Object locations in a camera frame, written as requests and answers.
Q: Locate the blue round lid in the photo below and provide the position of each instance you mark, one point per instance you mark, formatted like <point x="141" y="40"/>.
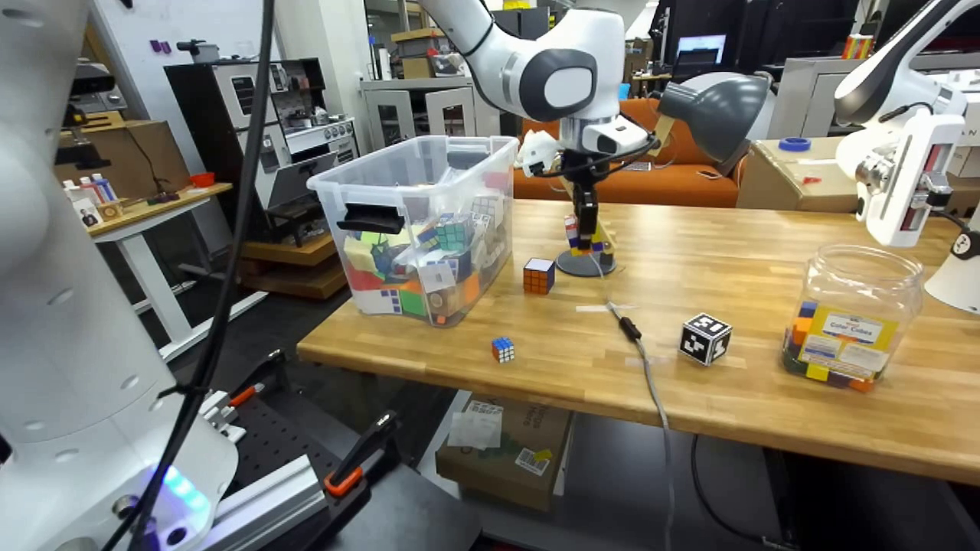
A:
<point x="796" y="146"/>

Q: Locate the black white tag cube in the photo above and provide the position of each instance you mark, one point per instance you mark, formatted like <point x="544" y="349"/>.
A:
<point x="705" y="337"/>

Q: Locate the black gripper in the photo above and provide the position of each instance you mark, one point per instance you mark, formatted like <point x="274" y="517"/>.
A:
<point x="583" y="173"/>

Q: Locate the brown cardboard box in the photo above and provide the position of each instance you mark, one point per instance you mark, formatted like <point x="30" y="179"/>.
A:
<point x="134" y="154"/>

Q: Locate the white articulated stand device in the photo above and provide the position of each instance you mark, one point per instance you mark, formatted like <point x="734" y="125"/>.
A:
<point x="898" y="173"/>

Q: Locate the orange sofa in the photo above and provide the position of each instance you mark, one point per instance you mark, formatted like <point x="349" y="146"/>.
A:
<point x="675" y="186"/>

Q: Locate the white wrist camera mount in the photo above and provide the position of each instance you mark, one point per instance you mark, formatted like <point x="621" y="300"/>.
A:
<point x="616" y="135"/>

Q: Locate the small white bottle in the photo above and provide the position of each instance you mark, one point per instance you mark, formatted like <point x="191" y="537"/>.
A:
<point x="84" y="210"/>
<point x="103" y="188"/>

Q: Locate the orange and white Rubik's cube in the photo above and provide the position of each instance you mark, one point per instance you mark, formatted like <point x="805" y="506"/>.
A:
<point x="541" y="278"/>

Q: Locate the dark computer monitor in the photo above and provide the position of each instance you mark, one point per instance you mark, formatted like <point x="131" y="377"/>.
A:
<point x="703" y="50"/>

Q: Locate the wooden desk lamp grey shade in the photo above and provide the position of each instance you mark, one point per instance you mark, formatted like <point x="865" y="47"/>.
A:
<point x="715" y="109"/>

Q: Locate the black camera on stand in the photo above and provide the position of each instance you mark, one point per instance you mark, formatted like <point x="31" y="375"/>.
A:
<point x="80" y="157"/>

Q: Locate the flat cardboard box with labels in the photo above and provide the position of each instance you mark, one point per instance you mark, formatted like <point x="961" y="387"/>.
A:
<point x="508" y="461"/>

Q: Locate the small red item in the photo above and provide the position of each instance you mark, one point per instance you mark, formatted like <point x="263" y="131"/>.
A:
<point x="203" y="179"/>

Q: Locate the aluminium extrusion rail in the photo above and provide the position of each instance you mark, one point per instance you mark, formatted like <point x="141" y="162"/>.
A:
<point x="264" y="500"/>

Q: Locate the small blue Rubik's cube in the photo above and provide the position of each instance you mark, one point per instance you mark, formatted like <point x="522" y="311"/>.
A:
<point x="504" y="349"/>

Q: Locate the tan box with red marks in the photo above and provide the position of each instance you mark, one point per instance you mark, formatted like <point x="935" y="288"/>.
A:
<point x="784" y="179"/>

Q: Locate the clear plastic storage box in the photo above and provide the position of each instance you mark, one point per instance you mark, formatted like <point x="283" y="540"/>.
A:
<point x="339" y="194"/>

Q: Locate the white side table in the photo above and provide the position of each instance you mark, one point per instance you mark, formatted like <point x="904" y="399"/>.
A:
<point x="155" y="265"/>

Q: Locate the clear plastic jar with cubes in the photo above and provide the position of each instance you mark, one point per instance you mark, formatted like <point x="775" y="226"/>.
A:
<point x="854" y="319"/>

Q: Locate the black and white equipment cabinet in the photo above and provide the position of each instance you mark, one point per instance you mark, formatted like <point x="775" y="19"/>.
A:
<point x="307" y="141"/>

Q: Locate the low wooden shelf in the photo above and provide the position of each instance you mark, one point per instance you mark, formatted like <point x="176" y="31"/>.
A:
<point x="293" y="268"/>

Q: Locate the grey cabinet with glass doors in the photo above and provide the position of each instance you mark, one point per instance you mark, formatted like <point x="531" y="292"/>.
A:
<point x="429" y="109"/>

